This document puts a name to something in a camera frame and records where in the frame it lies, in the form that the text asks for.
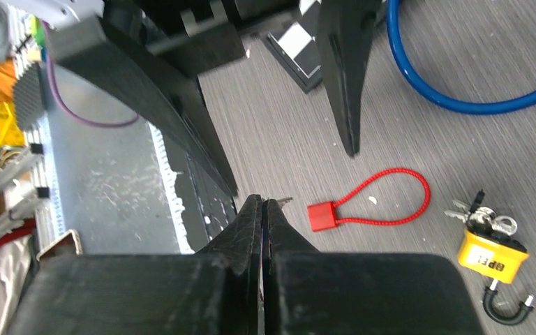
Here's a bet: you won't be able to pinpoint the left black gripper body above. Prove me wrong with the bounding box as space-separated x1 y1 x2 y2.
103 0 301 77

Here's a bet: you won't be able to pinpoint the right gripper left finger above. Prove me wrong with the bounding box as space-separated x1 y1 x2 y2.
8 195 262 334

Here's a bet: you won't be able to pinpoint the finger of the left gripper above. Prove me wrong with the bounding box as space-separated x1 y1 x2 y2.
46 18 237 196
316 0 383 157

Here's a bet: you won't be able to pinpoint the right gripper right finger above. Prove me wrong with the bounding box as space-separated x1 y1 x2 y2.
262 200 484 334

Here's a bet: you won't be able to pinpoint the red cable seal tag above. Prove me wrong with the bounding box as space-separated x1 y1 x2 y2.
307 167 432 233

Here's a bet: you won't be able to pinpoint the yellow black padlock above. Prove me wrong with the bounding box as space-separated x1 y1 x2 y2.
456 189 536 327

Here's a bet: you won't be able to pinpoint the silver key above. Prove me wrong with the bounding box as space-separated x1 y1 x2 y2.
444 200 518 236

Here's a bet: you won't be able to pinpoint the spare silver keys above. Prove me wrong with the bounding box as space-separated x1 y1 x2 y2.
277 197 292 208

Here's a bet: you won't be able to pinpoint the black white chessboard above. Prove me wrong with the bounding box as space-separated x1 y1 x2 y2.
260 0 389 94

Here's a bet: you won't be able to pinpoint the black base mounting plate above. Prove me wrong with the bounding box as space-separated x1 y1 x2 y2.
160 137 236 253

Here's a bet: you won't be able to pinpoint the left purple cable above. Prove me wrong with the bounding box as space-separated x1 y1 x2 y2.
41 20 140 129

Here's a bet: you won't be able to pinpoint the blue ring hoop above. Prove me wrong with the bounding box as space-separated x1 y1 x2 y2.
385 0 536 116

